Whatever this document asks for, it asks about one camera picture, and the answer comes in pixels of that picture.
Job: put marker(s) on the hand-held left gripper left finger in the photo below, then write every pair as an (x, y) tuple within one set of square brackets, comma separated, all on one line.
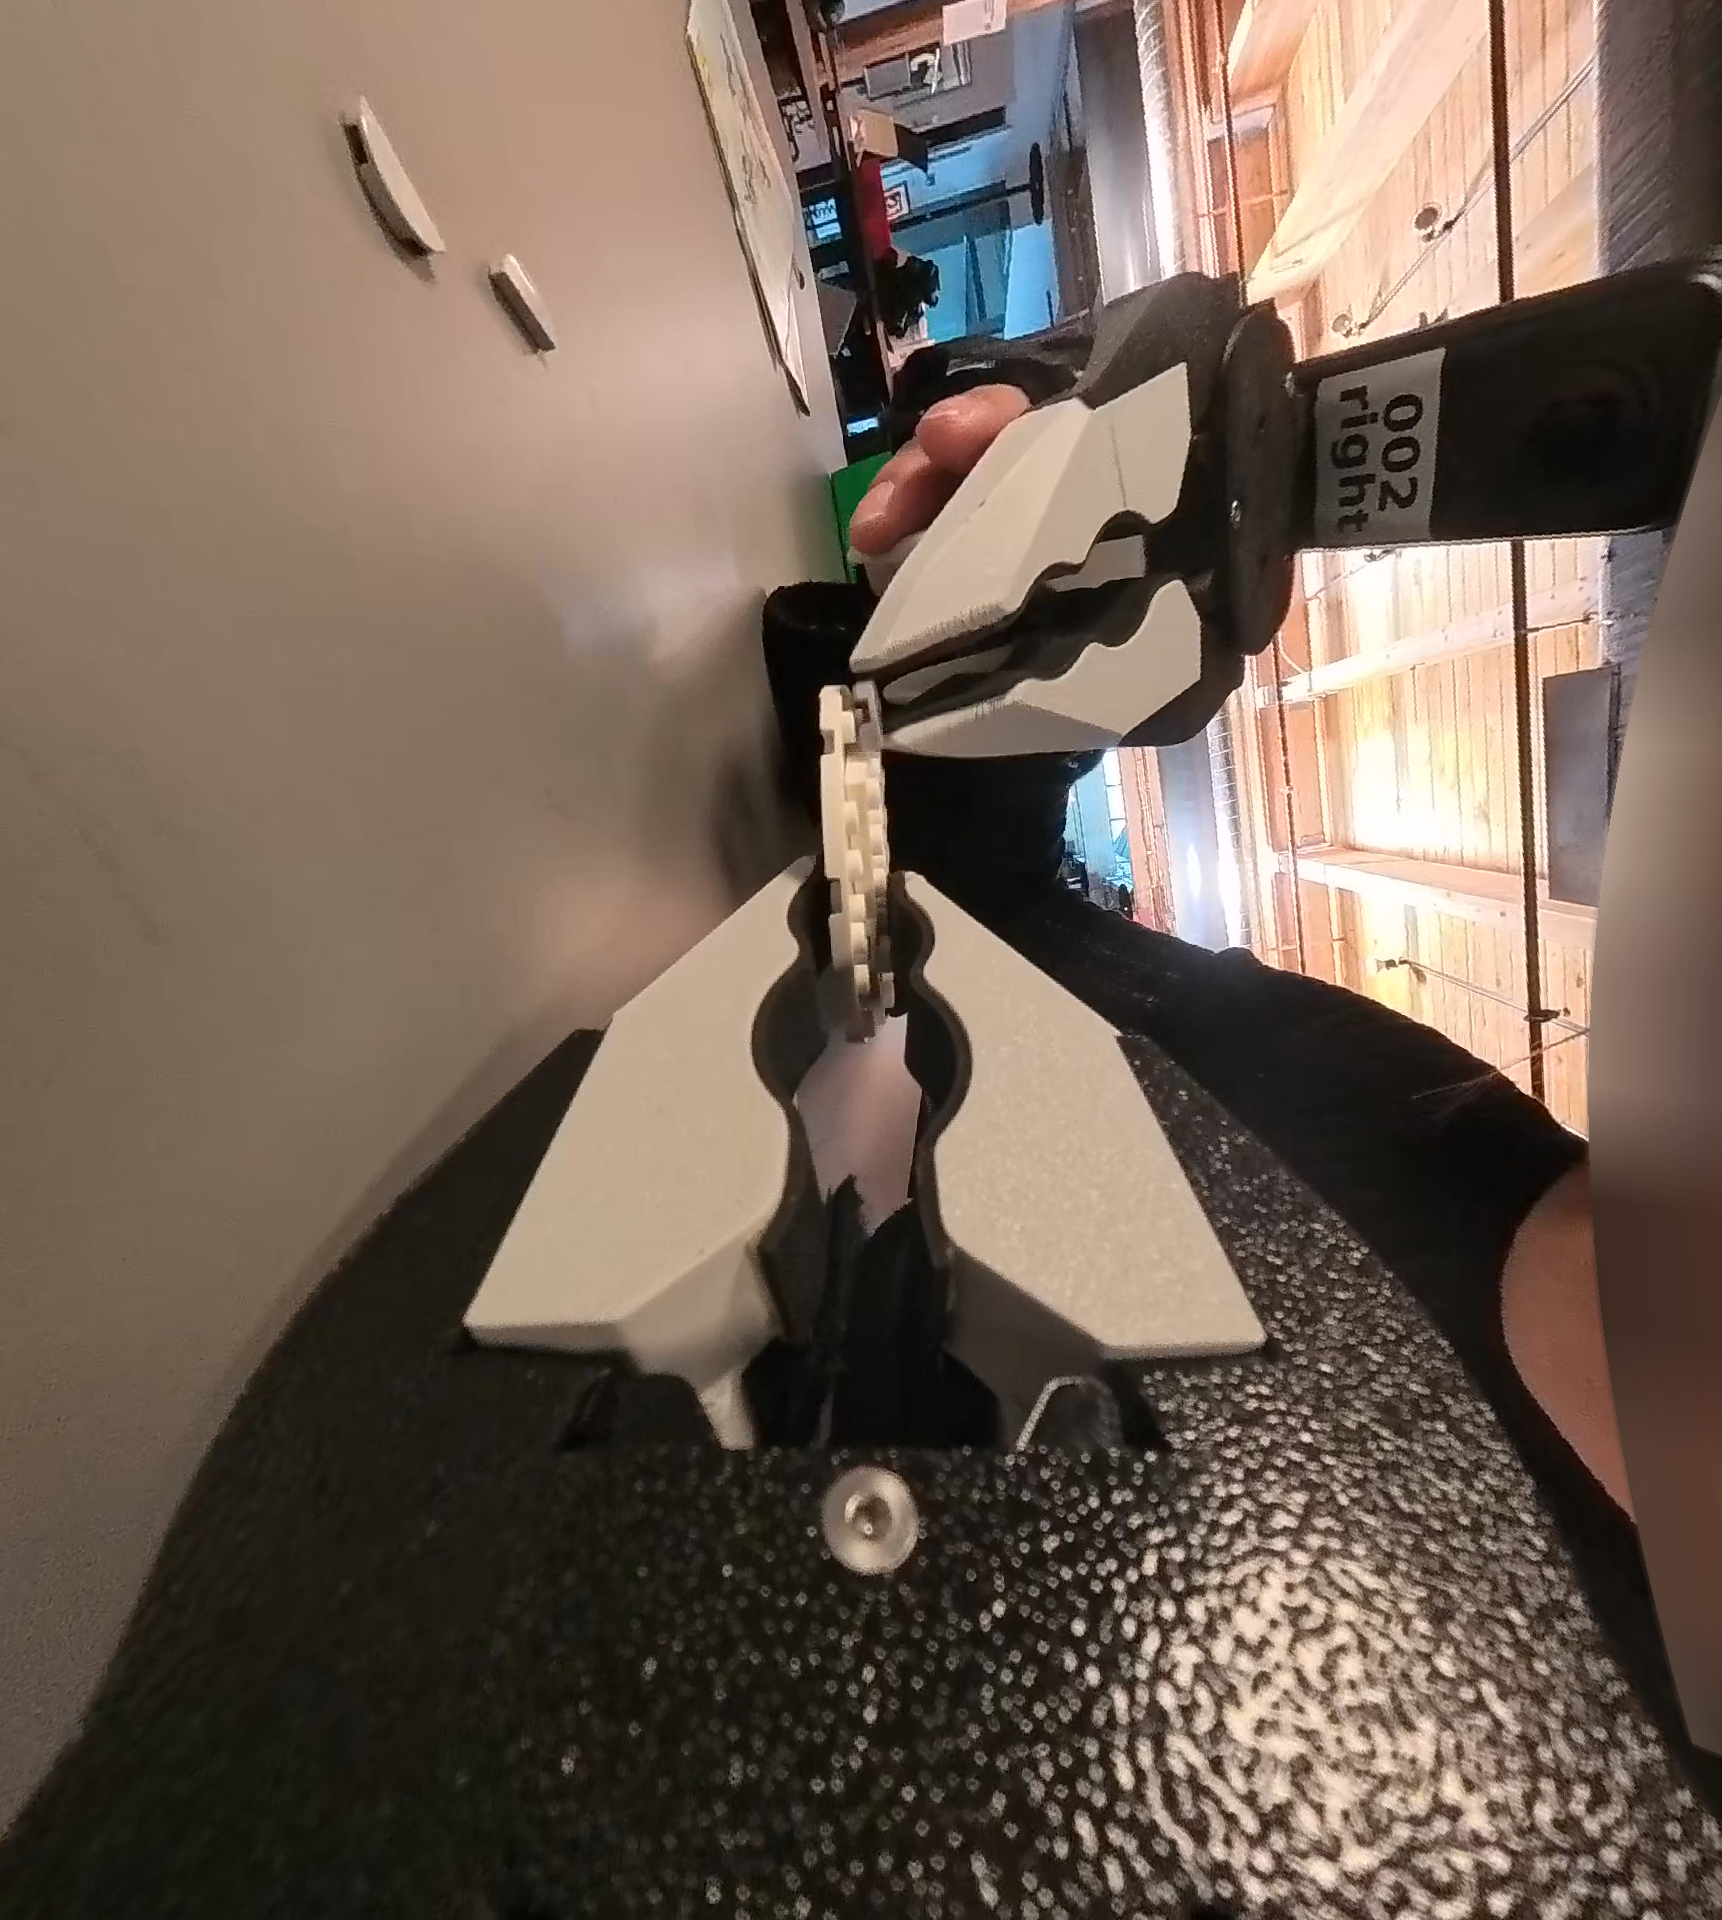
[(637, 1185)]

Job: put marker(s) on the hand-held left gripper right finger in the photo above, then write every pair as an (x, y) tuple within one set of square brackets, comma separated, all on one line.
[(1086, 1185)]

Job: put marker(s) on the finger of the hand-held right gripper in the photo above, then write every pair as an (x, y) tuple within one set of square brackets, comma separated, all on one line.
[(1027, 511), (1101, 691)]

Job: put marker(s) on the round cream lego plate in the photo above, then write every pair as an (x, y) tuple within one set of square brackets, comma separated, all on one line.
[(855, 855)]

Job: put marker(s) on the lego instruction booklet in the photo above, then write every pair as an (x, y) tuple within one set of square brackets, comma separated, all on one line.
[(757, 195)]

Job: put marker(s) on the white curved lego plate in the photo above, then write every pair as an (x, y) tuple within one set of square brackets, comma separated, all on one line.
[(389, 181)]

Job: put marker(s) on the person's right hand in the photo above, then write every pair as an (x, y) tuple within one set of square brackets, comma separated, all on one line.
[(929, 465)]

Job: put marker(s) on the stack of green trays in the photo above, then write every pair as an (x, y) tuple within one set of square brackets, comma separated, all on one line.
[(848, 502)]

